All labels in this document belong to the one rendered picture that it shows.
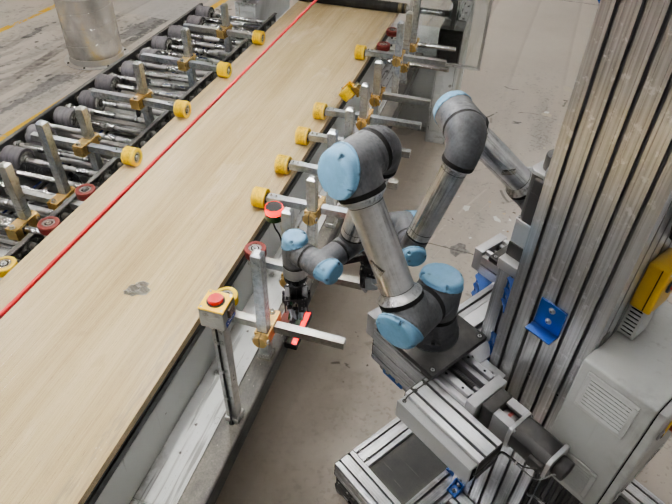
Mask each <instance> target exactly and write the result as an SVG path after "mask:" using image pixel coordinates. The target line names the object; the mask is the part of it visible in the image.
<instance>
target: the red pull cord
mask: <svg viewBox="0 0 672 504"><path fill-rule="evenodd" d="M317 1H318V0H314V1H313V2H312V3H311V4H310V5H309V6H308V7H307V8H306V9H305V10H304V11H303V12H302V13H301V14H300V15H299V16H298V17H297V18H296V19H295V20H294V21H293V22H292V23H291V24H290V25H289V26H288V27H287V28H286V29H285V30H284V31H283V32H282V33H281V34H280V35H279V36H278V37H277V38H276V39H275V40H274V41H273V42H272V43H271V44H270V45H269V46H268V47H267V48H266V49H265V50H264V51H263V52H262V53H261V54H260V55H259V56H258V57H257V58H256V59H255V60H254V61H253V62H252V63H251V64H250V65H249V66H247V67H246V68H245V69H244V70H243V71H242V72H241V73H240V74H239V75H238V76H237V77H236V78H235V79H234V80H233V81H232V82H231V83H230V84H229V85H228V86H227V87H226V88H225V89H224V90H223V91H222V92H221V93H220V94H219V95H218V96H217V97H216V98H215V99H214V100H213V101H212V102H211V103H210V104H209V105H208V106H207V107H206V108H205V109H204V110H203V111H202V112H201V113H200V114H199V115H198V116H197V117H196V118H195V119H194V120H193V121H192V122H191V123H190V124H189V125H188V126H187V127H186V128H185V129H184V130H183V131H182V132H181V133H180V134H179V135H178V136H177V137H176V138H175V139H174V140H173V141H172V142H171V143H170V144H169V145H168V146H167V147H166V148H165V149H164V150H163V151H162V152H161V153H160V154H159V155H158V156H157V157H156V158H155V159H154V160H153V161H152V162H151V163H150V164H149V165H148V166H147V167H146V168H145V169H144V170H143V171H142V172H141V173H140V174H139V175H138V176H137V177H136V178H135V179H134V180H133V181H132V182H131V183H130V184H128V185H127V186H126V187H125V188H124V189H123V190H122V191H121V192H120V193H119V194H118V195H117V196H116V197H115V198H114V199H113V200H112V201H111V202H110V203H109V204H108V205H107V206H106V207H105V208H104V209H103V210H102V211H101V212H100V213H99V214H98V215H97V216H96V217H95V218H94V219H93V220H92V221H91V222H90V223H89V224H88V225H87V226H86V227H85V228H84V229H83V230H82V231H81V232H80V233H79V234H78V235H77V236H76V237H75V238H74V239H73V240H72V241H71V242H70V243H69V244H68V245H67V246H66V247H65V248H64V249H63V250H62V251H61V252H60V253H59V254H58V255H57V256H56V257H55V258H54V259H53V260H52V261H51V262H50V263H49V264H48V265H47V266H46V267H45V268H44V269H43V270H42V271H41V272H40V273H39V274H38V275H37V276H36V277H35V278H34V279H33V280H32V281H31V282H30V283H29V284H28V285H27V286H26V287H25V288H24V289H23V290H22V291H21V292H20V293H19V294H18V295H17V296H16V297H15V298H14V299H13V300H12V301H11V302H9V303H8V304H7V305H6V306H5V307H4V308H3V309H2V310H1V311H0V319H1V318H2V317H3V316H4V315H5V314H6V313H7V312H8V311H9V310H10V309H11V308H12V307H13V306H14V305H15V304H16V303H17V302H18V301H19V300H20V299H21V298H22V297H23V296H24V295H25V294H26V293H27V292H28V291H29V290H30V289H31V288H32V287H33V286H34V285H35V284H36V283H37V282H38V281H39V280H40V279H41V278H42V277H43V276H44V275H45V274H46V273H47V272H48V271H49V270H50V269H51V268H52V267H53V266H54V265H55V264H56V263H57V262H58V261H59V260H60V259H61V258H62V257H63V256H64V255H65V254H66V253H67V252H68V251H69V250H70V249H71V248H72V247H73V246H74V245H75V244H76V243H77V242H78V241H79V240H80V239H81V238H82V237H83V236H84V235H85V234H86V233H87V232H88V231H89V230H90V229H91V228H92V227H93V226H94V225H95V224H96V223H97V222H98V221H99V220H100V219H101V218H102V217H103V216H104V215H105V214H106V213H107V212H108V211H109V210H110V209H111V208H112V207H113V206H114V205H115V204H116V203H117V202H118V201H119V200H120V199H121V198H122V196H123V195H124V194H125V193H126V192H127V191H128V190H129V189H130V188H131V187H132V186H133V185H134V184H135V183H136V182H137V181H138V180H139V179H140V178H141V177H142V176H143V175H144V174H145V173H146V172H147V171H148V170H149V169H150V168H151V167H152V166H153V165H154V164H155V163H156V162H157V161H158V160H159V159H160V158H161V157H162V156H163V155H164V154H165V153H166V152H167V151H168V150H169V149H170V148H171V147H172V146H173V145H174V144H175V143H176V142H177V141H178V140H179V139H180V138H181V137H182V136H183V135H184V134H185V133H186V132H187V131H188V130H189V129H190V128H191V127H192V126H193V125H194V124H195V123H196V122H197V121H198V120H199V119H200V118H201V117H202V116H203V115H204V114H205V113H206V112H207V111H208V110H209V109H210V108H211V107H212V106H213V105H214V104H215V103H216V102H217V101H218V100H219V99H220V98H221V97H222V96H223V95H224V94H225V93H226V92H227V91H228V90H229V89H230V88H231V87H232V86H233V85H234V84H235V83H236V82H237V81H238V80H239V79H240V78H241V77H242V76H243V75H244V74H245V73H246V72H247V71H248V70H249V69H250V68H251V67H252V66H253V65H254V64H255V63H256V62H257V61H258V60H259V59H260V58H261V57H262V56H263V55H264V54H265V53H266V52H267V51H268V50H269V49H270V48H271V47H272V46H273V45H274V44H275V43H276V42H277V41H278V40H279V39H280V38H281V37H282V36H283V35H284V34H285V33H286V32H287V31H288V30H289V29H290V28H291V27H292V26H293V25H294V24H295V23H296V22H297V21H298V20H299V19H300V18H301V17H302V16H303V15H304V14H305V13H306V12H307V11H308V10H309V9H310V8H311V7H312V6H313V5H314V4H315V3H316V2H317Z"/></svg>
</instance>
